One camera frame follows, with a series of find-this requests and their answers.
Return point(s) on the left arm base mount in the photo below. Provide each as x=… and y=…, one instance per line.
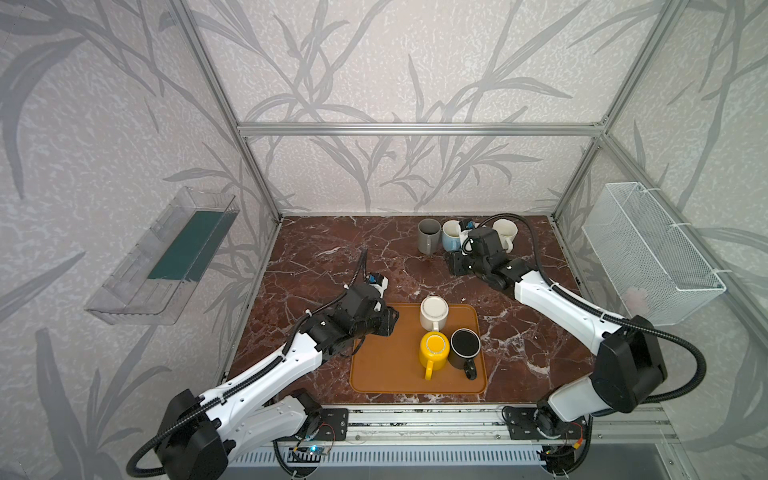
x=327, y=424

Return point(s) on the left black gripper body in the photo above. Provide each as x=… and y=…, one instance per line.
x=385, y=319

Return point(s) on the pink object in basket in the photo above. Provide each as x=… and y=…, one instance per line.
x=636, y=301

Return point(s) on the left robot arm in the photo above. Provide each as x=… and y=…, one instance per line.
x=200, y=435

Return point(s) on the cream white mug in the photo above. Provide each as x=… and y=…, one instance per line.
x=433, y=313

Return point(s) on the grey mug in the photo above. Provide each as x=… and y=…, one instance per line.
x=429, y=236

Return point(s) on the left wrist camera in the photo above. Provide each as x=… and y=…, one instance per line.
x=379, y=282

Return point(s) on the clear plastic wall bin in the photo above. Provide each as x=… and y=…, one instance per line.
x=153, y=284

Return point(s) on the green circuit board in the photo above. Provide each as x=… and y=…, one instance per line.
x=310, y=453

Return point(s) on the aluminium front rail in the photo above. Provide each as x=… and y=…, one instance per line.
x=401, y=424

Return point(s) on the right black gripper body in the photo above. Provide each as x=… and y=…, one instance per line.
x=457, y=263

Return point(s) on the yellow mug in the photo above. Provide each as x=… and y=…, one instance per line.
x=434, y=349

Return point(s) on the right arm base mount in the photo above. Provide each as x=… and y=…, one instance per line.
x=532, y=423

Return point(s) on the white wire basket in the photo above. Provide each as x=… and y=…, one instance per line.
x=640, y=245

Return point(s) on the light blue mug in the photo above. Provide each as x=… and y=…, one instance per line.
x=451, y=231

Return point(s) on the white faceted mug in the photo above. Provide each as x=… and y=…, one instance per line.
x=507, y=231

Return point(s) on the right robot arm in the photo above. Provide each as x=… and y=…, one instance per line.
x=629, y=364

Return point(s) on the brown rectangular tray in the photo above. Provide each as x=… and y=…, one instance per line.
x=390, y=365

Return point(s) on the black mug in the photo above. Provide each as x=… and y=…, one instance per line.
x=465, y=346

